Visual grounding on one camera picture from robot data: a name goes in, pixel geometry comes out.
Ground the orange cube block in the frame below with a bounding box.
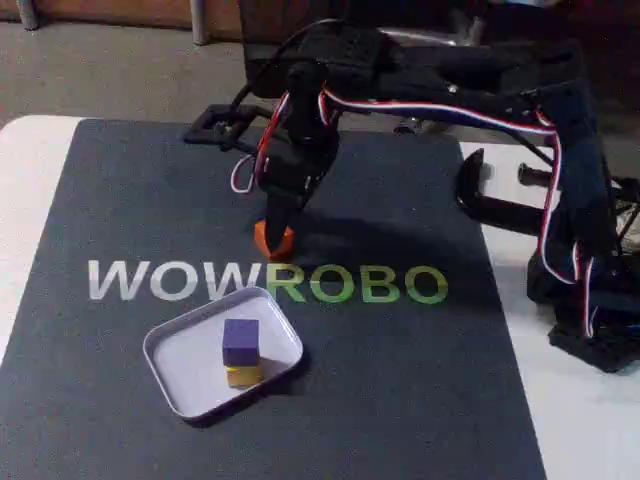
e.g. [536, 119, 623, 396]
[253, 219, 295, 260]

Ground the silver metal tin tray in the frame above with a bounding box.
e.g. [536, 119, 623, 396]
[142, 287, 305, 427]

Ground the dark furniture block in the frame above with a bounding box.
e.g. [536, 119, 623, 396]
[238, 0, 321, 99]

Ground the black WOWROBO desk mat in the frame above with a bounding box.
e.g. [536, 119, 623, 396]
[0, 118, 547, 480]

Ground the purple cube block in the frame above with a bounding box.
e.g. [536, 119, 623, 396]
[221, 318, 261, 367]

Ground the yellow cube block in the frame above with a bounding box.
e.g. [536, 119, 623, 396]
[224, 358, 265, 391]

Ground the grey metal furniture leg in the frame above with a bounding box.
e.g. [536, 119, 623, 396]
[191, 0, 207, 47]
[18, 0, 40, 30]

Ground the black table clamp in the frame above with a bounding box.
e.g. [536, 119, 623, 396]
[453, 148, 557, 234]

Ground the chrome office chair base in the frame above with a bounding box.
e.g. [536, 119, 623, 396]
[374, 13, 490, 134]

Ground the striped gripper servo cable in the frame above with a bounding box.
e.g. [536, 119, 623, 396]
[230, 90, 292, 195]

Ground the black camera cable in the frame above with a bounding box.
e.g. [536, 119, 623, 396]
[233, 18, 346, 110]

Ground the black square camera mount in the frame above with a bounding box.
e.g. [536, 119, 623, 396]
[182, 103, 274, 153]

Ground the striped arm servo cable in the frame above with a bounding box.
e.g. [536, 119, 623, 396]
[318, 88, 599, 339]

